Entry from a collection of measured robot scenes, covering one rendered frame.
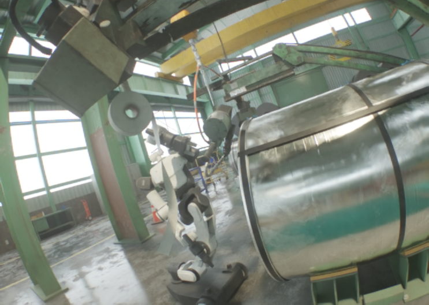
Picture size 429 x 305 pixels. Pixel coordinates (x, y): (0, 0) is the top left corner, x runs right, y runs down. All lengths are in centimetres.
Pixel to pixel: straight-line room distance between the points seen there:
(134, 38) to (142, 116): 27
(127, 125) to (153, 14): 40
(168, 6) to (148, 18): 8
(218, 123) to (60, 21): 91
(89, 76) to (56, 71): 9
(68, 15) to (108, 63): 22
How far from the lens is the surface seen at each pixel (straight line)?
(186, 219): 166
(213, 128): 121
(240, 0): 81
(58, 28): 68
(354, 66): 205
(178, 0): 80
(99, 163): 492
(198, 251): 147
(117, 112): 77
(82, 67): 53
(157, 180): 158
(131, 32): 78
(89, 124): 510
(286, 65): 213
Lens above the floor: 123
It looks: 2 degrees up
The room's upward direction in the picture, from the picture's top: 19 degrees counter-clockwise
